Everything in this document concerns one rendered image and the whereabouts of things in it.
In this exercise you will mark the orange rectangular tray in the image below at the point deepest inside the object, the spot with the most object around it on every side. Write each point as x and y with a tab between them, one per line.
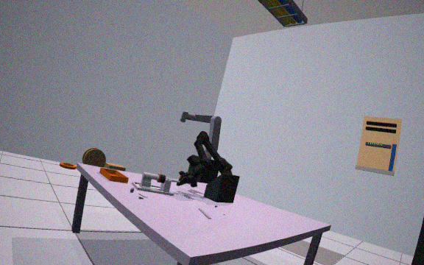
113	175

